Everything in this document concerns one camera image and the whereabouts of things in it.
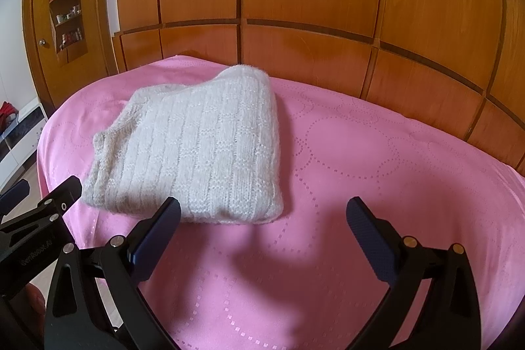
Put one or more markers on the pink dotted bedspread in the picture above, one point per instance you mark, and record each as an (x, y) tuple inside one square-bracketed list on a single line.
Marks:
[(348, 177)]

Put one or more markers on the group of small ornaments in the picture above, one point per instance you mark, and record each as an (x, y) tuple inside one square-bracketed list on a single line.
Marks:
[(69, 16)]

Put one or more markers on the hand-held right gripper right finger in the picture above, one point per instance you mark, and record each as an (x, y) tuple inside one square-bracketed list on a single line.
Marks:
[(371, 237)]

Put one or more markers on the person's left hand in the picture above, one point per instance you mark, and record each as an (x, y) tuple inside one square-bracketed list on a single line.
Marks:
[(36, 298)]

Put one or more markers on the red cloth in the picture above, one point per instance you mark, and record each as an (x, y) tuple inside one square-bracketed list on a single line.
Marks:
[(7, 113)]

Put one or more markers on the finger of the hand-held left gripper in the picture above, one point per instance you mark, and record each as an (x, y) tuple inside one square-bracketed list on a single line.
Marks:
[(16, 195), (61, 198)]

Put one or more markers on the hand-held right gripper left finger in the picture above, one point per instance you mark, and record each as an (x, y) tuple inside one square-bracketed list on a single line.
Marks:
[(158, 229)]

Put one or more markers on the wooden shelf cabinet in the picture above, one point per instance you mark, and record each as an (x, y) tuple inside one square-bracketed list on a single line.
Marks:
[(41, 75)]

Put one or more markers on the white knit sweater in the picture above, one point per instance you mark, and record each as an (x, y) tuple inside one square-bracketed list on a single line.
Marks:
[(197, 145)]

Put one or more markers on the white low cabinet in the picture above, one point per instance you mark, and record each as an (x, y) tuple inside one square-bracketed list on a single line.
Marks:
[(24, 141)]

